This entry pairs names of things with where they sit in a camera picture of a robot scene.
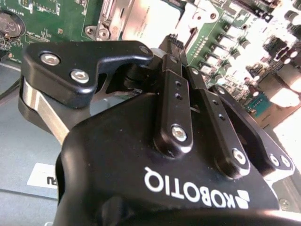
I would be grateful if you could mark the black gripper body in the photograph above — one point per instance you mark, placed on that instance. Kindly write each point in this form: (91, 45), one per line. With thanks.
(113, 164)

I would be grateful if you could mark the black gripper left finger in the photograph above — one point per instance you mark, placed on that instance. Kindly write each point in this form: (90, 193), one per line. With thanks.
(70, 61)

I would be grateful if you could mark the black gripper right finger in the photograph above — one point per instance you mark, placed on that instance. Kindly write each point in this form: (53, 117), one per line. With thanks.
(221, 131)

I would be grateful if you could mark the metal socket cover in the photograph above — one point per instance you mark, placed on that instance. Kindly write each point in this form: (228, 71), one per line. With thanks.
(117, 28)

